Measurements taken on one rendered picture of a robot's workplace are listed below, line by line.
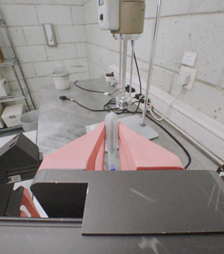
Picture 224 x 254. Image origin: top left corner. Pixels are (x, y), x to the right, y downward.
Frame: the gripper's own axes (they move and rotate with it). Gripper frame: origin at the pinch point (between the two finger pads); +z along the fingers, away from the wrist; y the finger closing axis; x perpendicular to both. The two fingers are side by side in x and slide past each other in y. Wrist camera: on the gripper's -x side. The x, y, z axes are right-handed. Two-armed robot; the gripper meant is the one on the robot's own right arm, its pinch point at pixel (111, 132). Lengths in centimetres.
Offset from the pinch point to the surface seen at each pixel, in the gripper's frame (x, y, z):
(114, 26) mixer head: -8.2, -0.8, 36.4
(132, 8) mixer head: -12.3, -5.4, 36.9
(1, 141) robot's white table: 33, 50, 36
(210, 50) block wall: -2, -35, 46
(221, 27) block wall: -9, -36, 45
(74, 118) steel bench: 32, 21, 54
